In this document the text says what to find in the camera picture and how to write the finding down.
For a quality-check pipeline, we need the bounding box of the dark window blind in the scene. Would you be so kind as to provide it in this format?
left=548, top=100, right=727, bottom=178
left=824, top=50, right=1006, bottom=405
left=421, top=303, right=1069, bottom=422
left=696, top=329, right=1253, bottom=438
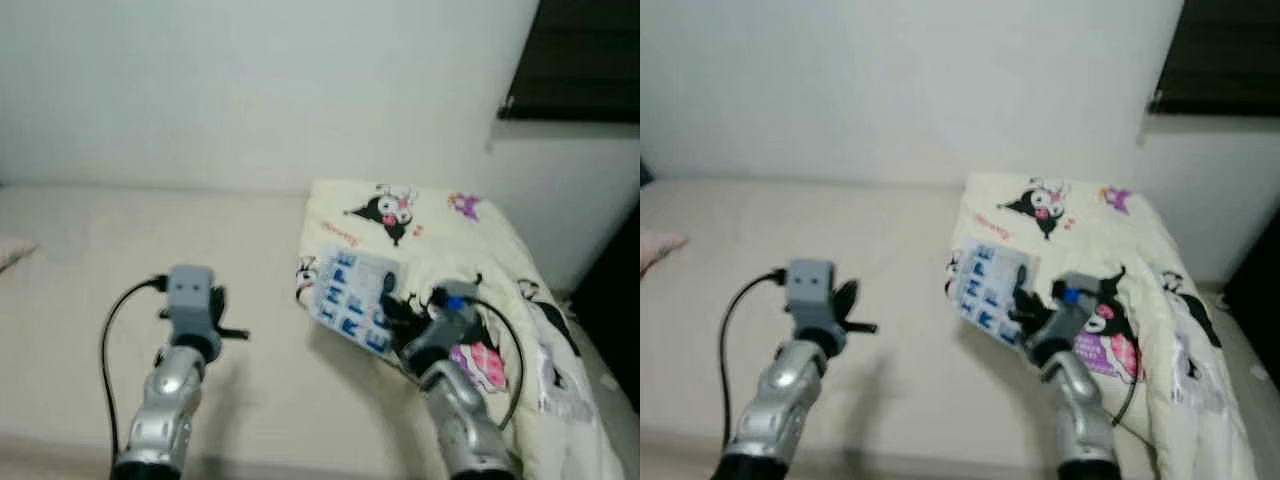
left=497, top=0, right=641, bottom=125
left=1147, top=0, right=1280, bottom=117

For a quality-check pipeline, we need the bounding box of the pink spotted pillow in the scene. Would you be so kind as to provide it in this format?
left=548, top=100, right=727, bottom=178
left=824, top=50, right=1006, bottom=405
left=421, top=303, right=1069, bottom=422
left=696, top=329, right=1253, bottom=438
left=0, top=235, right=40, bottom=274
left=640, top=230, right=690, bottom=277

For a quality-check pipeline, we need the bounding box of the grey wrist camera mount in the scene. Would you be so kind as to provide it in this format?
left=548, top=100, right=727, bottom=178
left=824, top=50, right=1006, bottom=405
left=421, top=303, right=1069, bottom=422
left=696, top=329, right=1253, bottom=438
left=786, top=257, right=839, bottom=337
left=1030, top=272, right=1107, bottom=367
left=403, top=283, right=483, bottom=379
left=165, top=265, right=217, bottom=342

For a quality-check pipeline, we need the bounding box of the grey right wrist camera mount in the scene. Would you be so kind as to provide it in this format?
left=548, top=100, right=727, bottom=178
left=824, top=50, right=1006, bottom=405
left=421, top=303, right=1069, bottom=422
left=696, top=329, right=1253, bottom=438
left=403, top=283, right=483, bottom=379
left=1030, top=272, right=1107, bottom=367

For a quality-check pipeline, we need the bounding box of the white book with blue letters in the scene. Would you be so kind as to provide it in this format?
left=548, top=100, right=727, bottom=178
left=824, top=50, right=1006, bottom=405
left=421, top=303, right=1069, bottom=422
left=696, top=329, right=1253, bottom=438
left=307, top=244, right=404, bottom=357
left=954, top=236, right=1042, bottom=349

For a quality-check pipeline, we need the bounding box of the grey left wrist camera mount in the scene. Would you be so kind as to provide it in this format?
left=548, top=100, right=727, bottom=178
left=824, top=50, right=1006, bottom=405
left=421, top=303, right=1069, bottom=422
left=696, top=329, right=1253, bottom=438
left=165, top=265, right=217, bottom=342
left=786, top=257, right=839, bottom=337

